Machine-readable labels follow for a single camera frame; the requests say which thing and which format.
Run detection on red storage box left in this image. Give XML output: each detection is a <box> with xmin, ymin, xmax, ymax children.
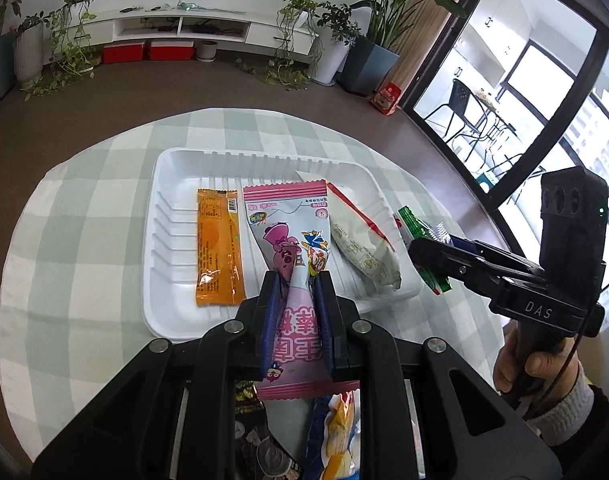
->
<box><xmin>102</xmin><ymin>41</ymin><xmax>145</xmax><ymax>64</ymax></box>

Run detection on trailing pothos plant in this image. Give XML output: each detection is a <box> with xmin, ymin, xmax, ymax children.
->
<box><xmin>234</xmin><ymin>0</ymin><xmax>320</xmax><ymax>91</ymax></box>

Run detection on green-edged nut packet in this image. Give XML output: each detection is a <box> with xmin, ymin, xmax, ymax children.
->
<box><xmin>393</xmin><ymin>206</ymin><xmax>451</xmax><ymax>296</ymax></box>

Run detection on right hand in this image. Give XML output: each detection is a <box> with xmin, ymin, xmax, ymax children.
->
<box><xmin>492</xmin><ymin>321</ymin><xmax>581</xmax><ymax>404</ymax></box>

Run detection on pink cartoon snack packet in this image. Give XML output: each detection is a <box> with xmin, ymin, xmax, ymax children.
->
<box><xmin>244</xmin><ymin>180</ymin><xmax>359</xmax><ymax>401</ymax></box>

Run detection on blue yellow snack packet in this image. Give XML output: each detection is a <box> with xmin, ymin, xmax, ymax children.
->
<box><xmin>301</xmin><ymin>389</ymin><xmax>361</xmax><ymax>480</ymax></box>

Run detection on white plastic tray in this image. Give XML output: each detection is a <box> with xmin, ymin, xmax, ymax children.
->
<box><xmin>142</xmin><ymin>147</ymin><xmax>422</xmax><ymax>345</ymax></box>

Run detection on white red-striped snack bag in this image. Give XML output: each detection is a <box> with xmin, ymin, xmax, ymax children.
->
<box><xmin>325</xmin><ymin>179</ymin><xmax>402</xmax><ymax>289</ymax></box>

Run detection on small white pot under cabinet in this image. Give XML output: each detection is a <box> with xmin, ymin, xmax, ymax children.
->
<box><xmin>195</xmin><ymin>40</ymin><xmax>218</xmax><ymax>63</ymax></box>

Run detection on tall plant in dark pot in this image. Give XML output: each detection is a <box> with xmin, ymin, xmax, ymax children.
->
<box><xmin>338</xmin><ymin>0</ymin><xmax>466</xmax><ymax>96</ymax></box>

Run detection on red gift bag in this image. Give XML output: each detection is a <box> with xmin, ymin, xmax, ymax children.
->
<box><xmin>370</xmin><ymin>81</ymin><xmax>402</xmax><ymax>116</ymax></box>

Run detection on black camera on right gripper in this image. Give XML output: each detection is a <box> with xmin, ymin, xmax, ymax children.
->
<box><xmin>539</xmin><ymin>166</ymin><xmax>608</xmax><ymax>296</ymax></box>

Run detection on black chair outside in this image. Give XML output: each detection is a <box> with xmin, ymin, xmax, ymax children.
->
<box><xmin>423</xmin><ymin>78</ymin><xmax>492</xmax><ymax>143</ymax></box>

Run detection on red storage box right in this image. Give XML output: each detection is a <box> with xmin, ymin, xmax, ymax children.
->
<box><xmin>147</xmin><ymin>40</ymin><xmax>194</xmax><ymax>61</ymax></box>

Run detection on orange snack packet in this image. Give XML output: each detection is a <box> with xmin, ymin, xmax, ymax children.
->
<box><xmin>195</xmin><ymin>188</ymin><xmax>246</xmax><ymax>308</ymax></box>

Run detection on white TV cabinet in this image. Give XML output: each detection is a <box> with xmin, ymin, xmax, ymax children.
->
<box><xmin>78</xmin><ymin>5</ymin><xmax>322</xmax><ymax>64</ymax></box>

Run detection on plant in white ribbed pot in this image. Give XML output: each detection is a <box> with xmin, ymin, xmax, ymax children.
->
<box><xmin>14</xmin><ymin>11</ymin><xmax>45</xmax><ymax>90</ymax></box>

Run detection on green checked tablecloth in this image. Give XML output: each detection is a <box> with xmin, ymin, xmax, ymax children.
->
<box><xmin>0</xmin><ymin>108</ymin><xmax>475</xmax><ymax>458</ymax></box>

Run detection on black snack packet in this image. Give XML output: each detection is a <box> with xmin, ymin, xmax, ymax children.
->
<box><xmin>234</xmin><ymin>380</ymin><xmax>301</xmax><ymax>480</ymax></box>

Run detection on red storage box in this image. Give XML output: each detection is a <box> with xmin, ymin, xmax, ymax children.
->
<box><xmin>102</xmin><ymin>41</ymin><xmax>145</xmax><ymax>64</ymax></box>
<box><xmin>147</xmin><ymin>40</ymin><xmax>194</xmax><ymax>61</ymax></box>

